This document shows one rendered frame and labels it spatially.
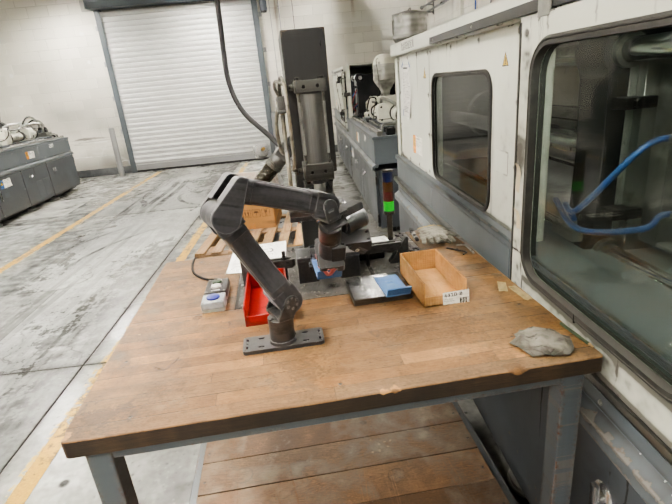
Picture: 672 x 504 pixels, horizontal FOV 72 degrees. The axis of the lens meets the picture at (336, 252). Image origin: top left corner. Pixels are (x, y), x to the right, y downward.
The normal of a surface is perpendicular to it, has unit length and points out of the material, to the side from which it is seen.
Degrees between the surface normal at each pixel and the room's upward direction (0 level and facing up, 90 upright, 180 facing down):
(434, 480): 0
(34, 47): 90
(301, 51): 90
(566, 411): 90
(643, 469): 34
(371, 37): 90
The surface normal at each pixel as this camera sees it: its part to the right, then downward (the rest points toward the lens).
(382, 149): 0.07, 0.34
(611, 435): -0.62, -0.72
